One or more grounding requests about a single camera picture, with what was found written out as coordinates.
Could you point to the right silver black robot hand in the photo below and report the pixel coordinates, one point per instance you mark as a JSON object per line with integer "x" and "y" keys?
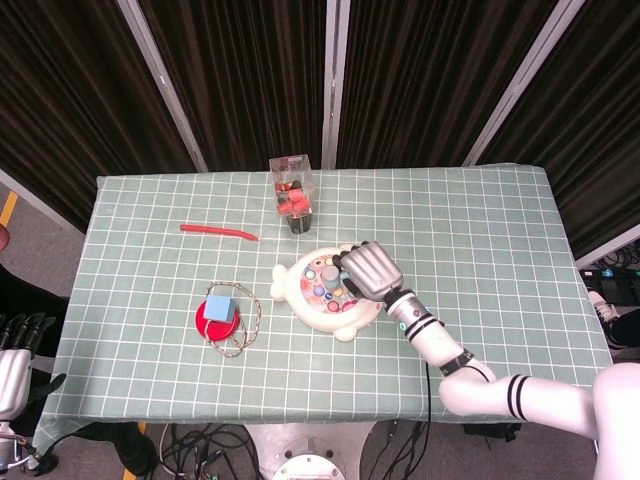
{"x": 372, "y": 270}

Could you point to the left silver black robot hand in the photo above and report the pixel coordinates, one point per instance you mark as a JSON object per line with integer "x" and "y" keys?
{"x": 12, "y": 375}

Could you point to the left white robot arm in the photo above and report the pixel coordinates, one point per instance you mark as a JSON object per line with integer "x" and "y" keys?
{"x": 10, "y": 445}

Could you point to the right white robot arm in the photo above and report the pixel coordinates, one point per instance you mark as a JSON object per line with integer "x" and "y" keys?
{"x": 480, "y": 387}

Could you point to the white fish-shaped fishing toy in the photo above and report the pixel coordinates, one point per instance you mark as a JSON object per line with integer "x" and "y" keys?
{"x": 320, "y": 320}

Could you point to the black cup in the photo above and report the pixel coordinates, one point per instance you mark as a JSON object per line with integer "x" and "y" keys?
{"x": 300, "y": 225}

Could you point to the green checkered tablecloth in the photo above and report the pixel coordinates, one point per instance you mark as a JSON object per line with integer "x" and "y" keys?
{"x": 450, "y": 225}

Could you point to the clear box with red pieces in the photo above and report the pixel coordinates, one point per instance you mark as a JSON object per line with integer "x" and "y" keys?
{"x": 292, "y": 197}

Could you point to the blue cube block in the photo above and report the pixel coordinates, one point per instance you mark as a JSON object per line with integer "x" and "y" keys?
{"x": 219, "y": 307}

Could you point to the red stick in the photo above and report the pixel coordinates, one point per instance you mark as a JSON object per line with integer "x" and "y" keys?
{"x": 215, "y": 230}

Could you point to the red round disc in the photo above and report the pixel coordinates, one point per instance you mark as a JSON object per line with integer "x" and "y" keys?
{"x": 220, "y": 330}

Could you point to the black floor box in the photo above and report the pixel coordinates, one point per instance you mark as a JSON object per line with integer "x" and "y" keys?
{"x": 492, "y": 431}

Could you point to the dark curtain panel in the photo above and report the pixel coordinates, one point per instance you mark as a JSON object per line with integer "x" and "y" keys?
{"x": 250, "y": 75}
{"x": 425, "y": 75}
{"x": 75, "y": 100}
{"x": 590, "y": 125}

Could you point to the black power strip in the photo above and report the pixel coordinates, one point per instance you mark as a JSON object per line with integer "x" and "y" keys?
{"x": 612, "y": 282}

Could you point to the person in black trousers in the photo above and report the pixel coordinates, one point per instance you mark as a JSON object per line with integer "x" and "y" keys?
{"x": 625, "y": 330}

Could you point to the grey partition post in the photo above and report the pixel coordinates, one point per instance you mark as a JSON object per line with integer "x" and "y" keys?
{"x": 160, "y": 85}
{"x": 334, "y": 85}
{"x": 607, "y": 252}
{"x": 525, "y": 85}

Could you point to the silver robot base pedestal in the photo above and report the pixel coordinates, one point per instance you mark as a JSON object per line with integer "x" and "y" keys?
{"x": 310, "y": 450}

